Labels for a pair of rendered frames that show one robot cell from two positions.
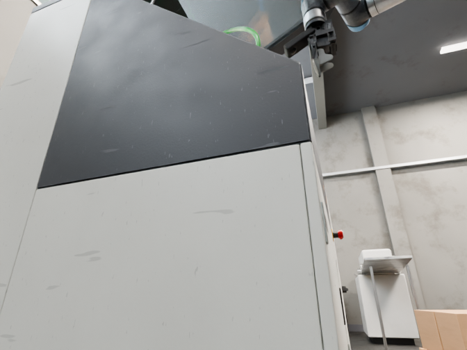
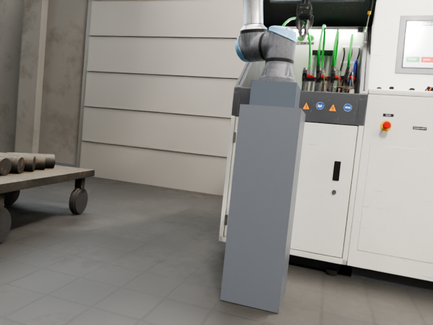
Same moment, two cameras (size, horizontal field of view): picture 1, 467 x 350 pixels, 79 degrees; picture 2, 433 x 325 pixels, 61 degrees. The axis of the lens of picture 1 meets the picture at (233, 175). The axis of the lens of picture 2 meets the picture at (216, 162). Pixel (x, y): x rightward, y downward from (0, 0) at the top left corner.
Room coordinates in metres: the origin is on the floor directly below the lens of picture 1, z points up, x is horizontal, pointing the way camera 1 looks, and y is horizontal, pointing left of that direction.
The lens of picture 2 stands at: (0.27, -2.21, 0.66)
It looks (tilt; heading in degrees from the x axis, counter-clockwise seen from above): 4 degrees down; 89
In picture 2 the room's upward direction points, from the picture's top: 6 degrees clockwise
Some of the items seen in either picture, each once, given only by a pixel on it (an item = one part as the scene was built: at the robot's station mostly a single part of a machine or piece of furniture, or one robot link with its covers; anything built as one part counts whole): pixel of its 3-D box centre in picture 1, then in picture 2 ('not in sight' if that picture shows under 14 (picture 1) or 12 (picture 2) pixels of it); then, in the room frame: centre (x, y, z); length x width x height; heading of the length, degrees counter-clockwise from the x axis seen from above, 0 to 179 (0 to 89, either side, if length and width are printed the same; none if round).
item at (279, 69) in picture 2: not in sight; (278, 72); (0.53, -0.67, 0.95); 0.15 x 0.15 x 0.10
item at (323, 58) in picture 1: (323, 60); (299, 28); (0.67, -0.28, 1.25); 0.06 x 0.03 x 0.09; 70
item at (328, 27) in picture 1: (320, 39); (305, 7); (0.69, -0.29, 1.36); 0.09 x 0.08 x 0.12; 70
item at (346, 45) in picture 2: not in sight; (348, 64); (1.11, 0.17, 1.20); 0.13 x 0.03 x 0.31; 160
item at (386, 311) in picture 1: (381, 294); not in sight; (4.77, -2.27, 0.63); 2.56 x 0.64 x 1.25; 162
